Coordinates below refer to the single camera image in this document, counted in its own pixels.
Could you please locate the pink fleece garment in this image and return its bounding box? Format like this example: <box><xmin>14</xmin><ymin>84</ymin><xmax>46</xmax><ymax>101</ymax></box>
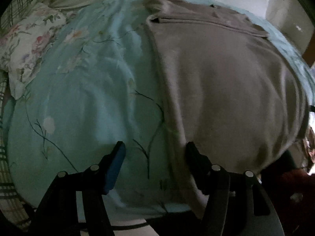
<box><xmin>143</xmin><ymin>0</ymin><xmax>309</xmax><ymax>217</ymax></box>

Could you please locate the light blue floral bed sheet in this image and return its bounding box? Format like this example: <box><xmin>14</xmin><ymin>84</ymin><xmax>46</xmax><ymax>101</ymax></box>
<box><xmin>4</xmin><ymin>0</ymin><xmax>314</xmax><ymax>220</ymax></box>

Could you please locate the white floral pillow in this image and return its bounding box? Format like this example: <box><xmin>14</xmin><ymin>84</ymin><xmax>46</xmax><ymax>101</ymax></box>
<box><xmin>1</xmin><ymin>3</ymin><xmax>66</xmax><ymax>100</ymax></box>

